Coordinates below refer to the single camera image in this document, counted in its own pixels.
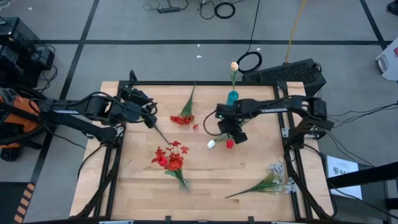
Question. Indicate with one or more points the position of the black metal beam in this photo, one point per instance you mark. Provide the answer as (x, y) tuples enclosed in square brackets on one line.
[(367, 175)]

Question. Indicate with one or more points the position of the red artificial tulip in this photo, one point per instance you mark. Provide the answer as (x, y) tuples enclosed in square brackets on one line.
[(162, 160), (230, 144)]

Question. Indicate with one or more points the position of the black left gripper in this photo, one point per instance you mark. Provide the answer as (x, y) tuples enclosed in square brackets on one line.
[(130, 112)]

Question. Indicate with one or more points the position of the black perforated computer case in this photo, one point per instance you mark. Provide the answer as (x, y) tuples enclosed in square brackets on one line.
[(289, 73)]

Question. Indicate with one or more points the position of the clear ribbed glass vase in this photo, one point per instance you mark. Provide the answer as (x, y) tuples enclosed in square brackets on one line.
[(185, 185)]

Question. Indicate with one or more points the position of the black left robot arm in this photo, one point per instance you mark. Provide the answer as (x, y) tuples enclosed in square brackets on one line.
[(77, 107)]

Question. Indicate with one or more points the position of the white box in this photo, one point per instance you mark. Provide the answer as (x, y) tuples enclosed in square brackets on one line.
[(390, 62)]

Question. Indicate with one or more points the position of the white artificial tulip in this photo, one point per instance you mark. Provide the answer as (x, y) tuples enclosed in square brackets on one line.
[(211, 144)]

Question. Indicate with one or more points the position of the orange shop vacuum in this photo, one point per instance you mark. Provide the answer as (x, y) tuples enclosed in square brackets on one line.
[(15, 124)]

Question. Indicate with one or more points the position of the white printed paper sign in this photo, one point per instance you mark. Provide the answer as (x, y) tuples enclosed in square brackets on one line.
[(342, 174)]

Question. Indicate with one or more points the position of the red blossom flower spray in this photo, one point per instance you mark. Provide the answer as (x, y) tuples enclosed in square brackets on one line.
[(182, 119), (174, 155)]

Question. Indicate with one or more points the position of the black equipment stack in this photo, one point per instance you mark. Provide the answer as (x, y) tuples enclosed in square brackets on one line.
[(15, 46)]

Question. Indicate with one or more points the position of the black power strip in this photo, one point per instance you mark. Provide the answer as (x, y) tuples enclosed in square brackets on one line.
[(168, 10)]

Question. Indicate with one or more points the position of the black metal table frame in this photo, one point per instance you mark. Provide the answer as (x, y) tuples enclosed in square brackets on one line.
[(199, 83)]

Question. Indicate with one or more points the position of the teal textured vase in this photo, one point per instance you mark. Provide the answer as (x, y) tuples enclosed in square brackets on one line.
[(232, 96)]

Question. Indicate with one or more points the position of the peach artificial tulip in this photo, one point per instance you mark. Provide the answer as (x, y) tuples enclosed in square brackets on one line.
[(234, 66)]

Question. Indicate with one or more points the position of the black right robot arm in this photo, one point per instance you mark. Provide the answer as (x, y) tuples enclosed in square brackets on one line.
[(280, 107)]

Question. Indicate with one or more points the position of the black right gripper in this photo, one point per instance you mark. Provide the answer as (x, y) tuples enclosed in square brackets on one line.
[(230, 124)]

